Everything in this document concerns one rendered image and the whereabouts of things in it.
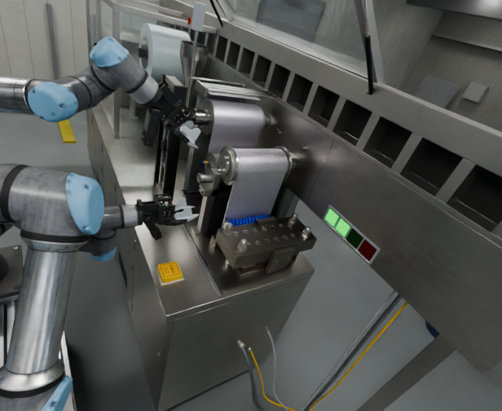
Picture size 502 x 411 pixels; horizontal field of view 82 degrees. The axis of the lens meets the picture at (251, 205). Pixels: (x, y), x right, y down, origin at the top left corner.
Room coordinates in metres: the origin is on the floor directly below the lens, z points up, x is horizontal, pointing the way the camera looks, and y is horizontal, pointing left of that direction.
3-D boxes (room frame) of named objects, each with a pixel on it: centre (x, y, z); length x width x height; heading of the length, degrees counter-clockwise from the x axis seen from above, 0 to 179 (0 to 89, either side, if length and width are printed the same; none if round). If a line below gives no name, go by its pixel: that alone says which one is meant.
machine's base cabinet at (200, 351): (1.72, 0.70, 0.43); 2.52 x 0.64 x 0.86; 40
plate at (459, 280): (1.76, 0.21, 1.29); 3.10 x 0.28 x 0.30; 40
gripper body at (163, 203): (0.75, 0.30, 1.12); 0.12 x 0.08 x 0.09; 130
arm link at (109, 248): (0.64, 0.44, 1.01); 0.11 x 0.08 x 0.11; 103
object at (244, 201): (1.01, 0.00, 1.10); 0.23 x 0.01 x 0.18; 130
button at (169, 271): (0.70, 0.21, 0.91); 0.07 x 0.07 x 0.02; 40
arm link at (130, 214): (0.70, 0.36, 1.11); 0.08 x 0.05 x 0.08; 40
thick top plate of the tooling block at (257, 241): (0.94, -0.11, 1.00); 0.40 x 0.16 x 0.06; 130
